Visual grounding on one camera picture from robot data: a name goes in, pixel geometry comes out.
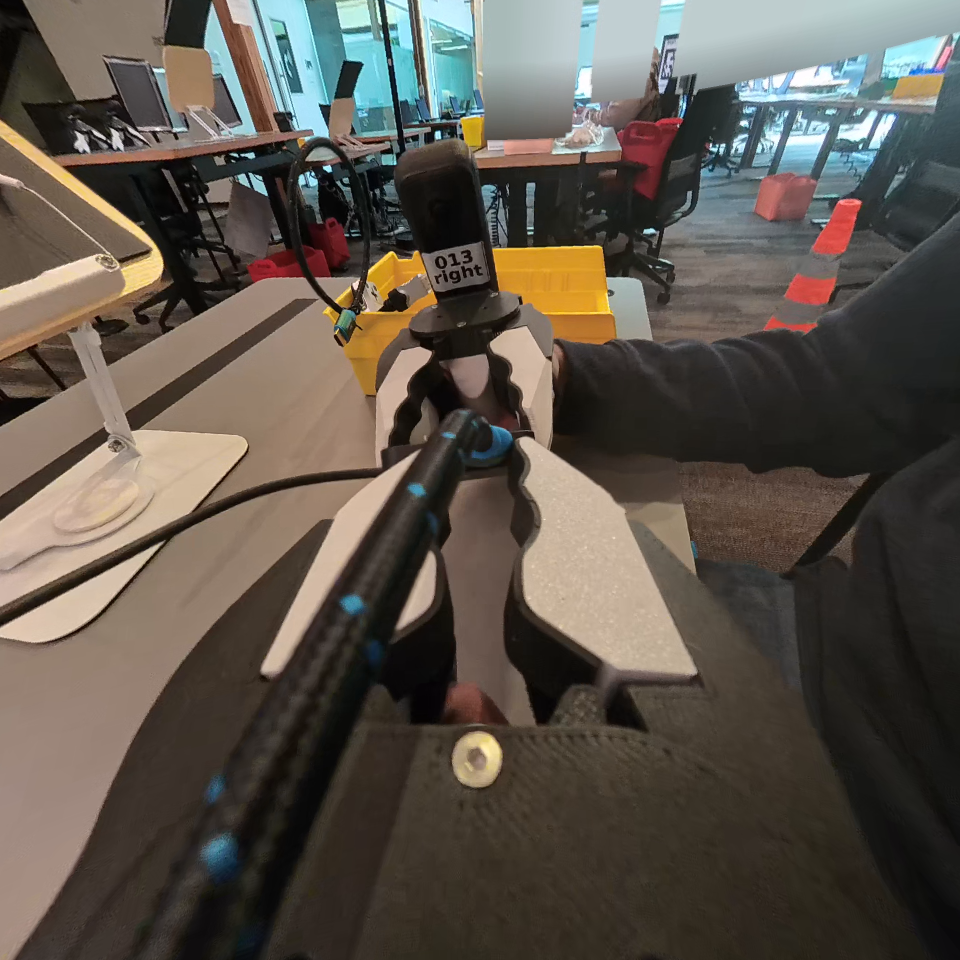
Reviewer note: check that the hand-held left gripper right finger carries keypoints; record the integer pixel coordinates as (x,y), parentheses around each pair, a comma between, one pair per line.
(600,592)

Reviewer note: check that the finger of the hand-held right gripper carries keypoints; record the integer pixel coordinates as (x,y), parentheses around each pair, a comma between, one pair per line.
(538,382)
(384,412)

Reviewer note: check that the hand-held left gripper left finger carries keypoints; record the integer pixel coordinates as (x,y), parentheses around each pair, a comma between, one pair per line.
(352,525)

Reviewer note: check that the yellow plastic bin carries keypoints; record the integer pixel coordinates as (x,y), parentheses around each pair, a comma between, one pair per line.
(555,300)

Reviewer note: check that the person's right forearm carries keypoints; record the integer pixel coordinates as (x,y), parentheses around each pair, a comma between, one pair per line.
(750,390)

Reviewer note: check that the small desk yellow bin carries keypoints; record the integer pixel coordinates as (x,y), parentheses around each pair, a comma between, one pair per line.
(472,131)

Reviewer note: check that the wood-top background desk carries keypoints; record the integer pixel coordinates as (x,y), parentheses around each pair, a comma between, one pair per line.
(525,154)
(187,148)

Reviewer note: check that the red plastic container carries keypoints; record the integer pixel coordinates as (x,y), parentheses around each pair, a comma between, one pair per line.
(330,240)

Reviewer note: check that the clear plastic bag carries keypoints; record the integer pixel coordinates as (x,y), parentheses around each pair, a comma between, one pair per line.
(581,136)

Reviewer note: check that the red floor bin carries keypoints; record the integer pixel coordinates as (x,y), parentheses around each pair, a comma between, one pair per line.
(289,266)
(784,196)

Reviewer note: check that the red bag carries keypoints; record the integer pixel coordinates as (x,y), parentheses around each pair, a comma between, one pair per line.
(649,150)

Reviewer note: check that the black office chair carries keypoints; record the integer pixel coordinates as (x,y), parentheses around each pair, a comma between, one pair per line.
(675,202)

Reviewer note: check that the person's dark hoodie torso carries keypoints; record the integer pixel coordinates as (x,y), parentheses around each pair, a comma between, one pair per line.
(885,675)

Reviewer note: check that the background board stand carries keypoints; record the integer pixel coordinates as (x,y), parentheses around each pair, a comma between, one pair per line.
(187,75)

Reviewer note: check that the black computer monitor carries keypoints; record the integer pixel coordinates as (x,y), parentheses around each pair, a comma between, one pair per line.
(139,94)

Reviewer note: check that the wooden book stand white base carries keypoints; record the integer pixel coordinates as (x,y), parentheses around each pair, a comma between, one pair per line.
(60,292)

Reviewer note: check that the background yellow bin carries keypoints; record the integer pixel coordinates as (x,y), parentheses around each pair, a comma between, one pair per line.
(919,86)

